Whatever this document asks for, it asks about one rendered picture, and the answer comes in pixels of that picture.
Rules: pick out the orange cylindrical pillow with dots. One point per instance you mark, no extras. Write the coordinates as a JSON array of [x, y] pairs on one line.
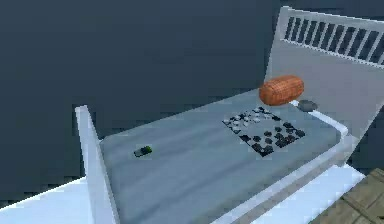
[[281, 90]]

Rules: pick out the small grey lump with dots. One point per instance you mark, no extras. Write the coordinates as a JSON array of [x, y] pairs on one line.
[[307, 105]]

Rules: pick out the small black and green device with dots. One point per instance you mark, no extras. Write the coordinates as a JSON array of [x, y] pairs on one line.
[[143, 151]]

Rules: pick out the black and white chequered board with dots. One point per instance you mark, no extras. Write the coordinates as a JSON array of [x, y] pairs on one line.
[[265, 131]]

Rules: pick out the white bed with grey mattress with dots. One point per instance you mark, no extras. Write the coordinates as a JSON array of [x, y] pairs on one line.
[[200, 166]]

